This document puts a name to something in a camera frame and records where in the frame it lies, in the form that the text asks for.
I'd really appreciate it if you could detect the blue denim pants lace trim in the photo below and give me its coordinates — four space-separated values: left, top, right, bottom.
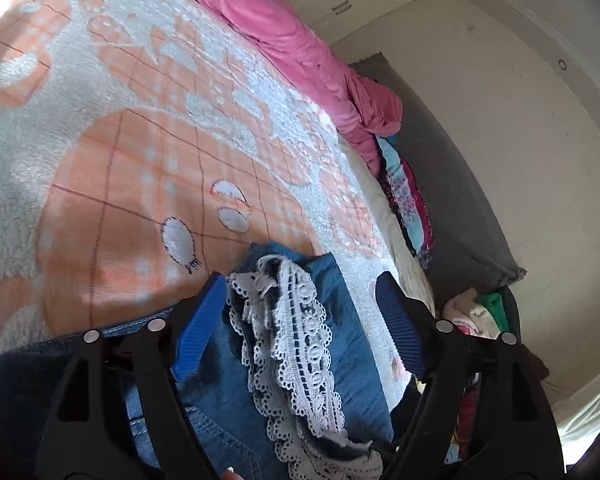
0 242 396 480

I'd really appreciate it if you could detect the peach and white fleece blanket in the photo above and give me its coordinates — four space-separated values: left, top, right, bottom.
0 0 436 411

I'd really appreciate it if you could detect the green garment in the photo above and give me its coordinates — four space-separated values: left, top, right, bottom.
475 292 510 333

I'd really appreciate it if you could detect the pink duvet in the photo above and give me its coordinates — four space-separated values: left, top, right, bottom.
147 0 403 178

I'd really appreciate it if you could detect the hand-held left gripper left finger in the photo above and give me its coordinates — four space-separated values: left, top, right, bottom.
37 272 231 480

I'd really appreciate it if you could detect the beige bed sheet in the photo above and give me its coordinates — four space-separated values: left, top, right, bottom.
337 137 437 318

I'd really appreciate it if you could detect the grey padded headboard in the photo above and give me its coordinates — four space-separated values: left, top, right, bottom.
350 52 528 286

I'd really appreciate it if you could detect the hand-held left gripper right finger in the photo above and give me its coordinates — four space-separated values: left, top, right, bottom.
375 271 566 480

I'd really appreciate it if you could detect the white cloth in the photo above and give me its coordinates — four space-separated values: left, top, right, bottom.
550 370 600 446

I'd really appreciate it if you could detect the floral patterned cloth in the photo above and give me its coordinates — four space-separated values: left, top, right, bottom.
375 132 436 268

